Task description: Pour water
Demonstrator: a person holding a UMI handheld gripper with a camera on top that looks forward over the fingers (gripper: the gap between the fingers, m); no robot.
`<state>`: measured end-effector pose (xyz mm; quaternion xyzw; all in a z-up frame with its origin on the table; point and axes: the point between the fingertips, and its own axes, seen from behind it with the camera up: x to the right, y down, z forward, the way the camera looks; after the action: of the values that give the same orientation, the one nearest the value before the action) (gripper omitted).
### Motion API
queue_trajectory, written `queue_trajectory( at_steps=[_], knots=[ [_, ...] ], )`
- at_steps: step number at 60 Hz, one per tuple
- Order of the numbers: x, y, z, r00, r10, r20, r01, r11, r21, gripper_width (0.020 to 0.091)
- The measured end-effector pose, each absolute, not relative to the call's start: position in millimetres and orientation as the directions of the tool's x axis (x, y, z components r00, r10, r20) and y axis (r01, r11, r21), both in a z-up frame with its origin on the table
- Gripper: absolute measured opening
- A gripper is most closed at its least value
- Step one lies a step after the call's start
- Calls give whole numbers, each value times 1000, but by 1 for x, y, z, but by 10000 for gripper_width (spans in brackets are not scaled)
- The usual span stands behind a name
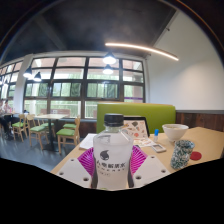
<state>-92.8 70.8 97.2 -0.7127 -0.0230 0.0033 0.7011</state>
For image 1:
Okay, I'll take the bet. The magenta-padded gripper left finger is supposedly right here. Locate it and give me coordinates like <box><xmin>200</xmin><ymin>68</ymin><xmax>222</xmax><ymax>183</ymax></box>
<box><xmin>55</xmin><ymin>146</ymin><xmax>99</xmax><ymax>189</ymax></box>

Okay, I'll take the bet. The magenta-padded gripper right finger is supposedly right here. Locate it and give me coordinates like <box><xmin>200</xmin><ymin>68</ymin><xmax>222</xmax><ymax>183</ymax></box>
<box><xmin>127</xmin><ymin>144</ymin><xmax>172</xmax><ymax>188</ymax></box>

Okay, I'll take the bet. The clear black-capped water bottle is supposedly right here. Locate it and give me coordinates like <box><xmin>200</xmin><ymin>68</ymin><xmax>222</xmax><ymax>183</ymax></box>
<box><xmin>92</xmin><ymin>113</ymin><xmax>135</xmax><ymax>192</ymax></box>

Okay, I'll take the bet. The small white flat device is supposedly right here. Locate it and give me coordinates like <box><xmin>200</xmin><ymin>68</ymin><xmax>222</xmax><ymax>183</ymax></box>
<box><xmin>150</xmin><ymin>143</ymin><xmax>167</xmax><ymax>154</ymax></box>

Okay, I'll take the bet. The colourful sticker sheet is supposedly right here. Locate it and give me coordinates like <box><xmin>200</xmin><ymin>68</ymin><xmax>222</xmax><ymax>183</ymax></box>
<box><xmin>133</xmin><ymin>137</ymin><xmax>155</xmax><ymax>148</ymax></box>

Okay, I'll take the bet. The small blue-capped bottle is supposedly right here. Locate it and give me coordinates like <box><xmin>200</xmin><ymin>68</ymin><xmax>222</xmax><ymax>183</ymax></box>
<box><xmin>153</xmin><ymin>128</ymin><xmax>160</xmax><ymax>143</ymax></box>

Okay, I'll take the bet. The wooden green-seated chairs group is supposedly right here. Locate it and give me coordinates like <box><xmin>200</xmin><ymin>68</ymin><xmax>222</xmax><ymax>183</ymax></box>
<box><xmin>11</xmin><ymin>113</ymin><xmax>82</xmax><ymax>154</ymax></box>

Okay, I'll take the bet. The sticker-covered black tablet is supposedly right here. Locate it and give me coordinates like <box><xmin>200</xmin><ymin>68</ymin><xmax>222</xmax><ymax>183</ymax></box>
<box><xmin>123</xmin><ymin>115</ymin><xmax>151</xmax><ymax>140</ymax></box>

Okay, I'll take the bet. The white ceramic bowl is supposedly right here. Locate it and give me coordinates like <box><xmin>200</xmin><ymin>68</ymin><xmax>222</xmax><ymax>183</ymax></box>
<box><xmin>161</xmin><ymin>123</ymin><xmax>190</xmax><ymax>143</ymax></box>

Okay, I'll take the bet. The green upholstered bench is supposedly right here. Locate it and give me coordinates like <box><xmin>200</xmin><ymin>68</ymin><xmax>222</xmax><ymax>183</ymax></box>
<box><xmin>96</xmin><ymin>102</ymin><xmax>177</xmax><ymax>134</ymax></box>

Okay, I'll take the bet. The light wooden dining table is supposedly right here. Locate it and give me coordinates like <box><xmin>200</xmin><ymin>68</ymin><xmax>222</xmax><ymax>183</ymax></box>
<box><xmin>33</xmin><ymin>113</ymin><xmax>69</xmax><ymax>153</ymax></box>

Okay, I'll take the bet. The person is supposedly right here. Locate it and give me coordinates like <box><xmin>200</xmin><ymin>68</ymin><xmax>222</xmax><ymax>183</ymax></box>
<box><xmin>2</xmin><ymin>98</ymin><xmax>15</xmax><ymax>141</ymax></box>
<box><xmin>0</xmin><ymin>99</ymin><xmax>6</xmax><ymax>134</ymax></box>

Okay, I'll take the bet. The pendant ceiling lights group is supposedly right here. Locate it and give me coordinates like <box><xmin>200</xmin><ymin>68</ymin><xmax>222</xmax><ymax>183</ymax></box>
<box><xmin>22</xmin><ymin>51</ymin><xmax>118</xmax><ymax>83</ymax></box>

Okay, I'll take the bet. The long curved linear light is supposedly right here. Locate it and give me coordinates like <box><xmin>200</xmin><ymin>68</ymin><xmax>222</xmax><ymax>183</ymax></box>
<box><xmin>104</xmin><ymin>42</ymin><xmax>180</xmax><ymax>62</ymax></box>

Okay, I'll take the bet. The dark-framed window wall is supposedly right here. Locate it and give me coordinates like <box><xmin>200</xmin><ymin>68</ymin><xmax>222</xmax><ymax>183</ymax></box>
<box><xmin>0</xmin><ymin>56</ymin><xmax>146</xmax><ymax>119</ymax></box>

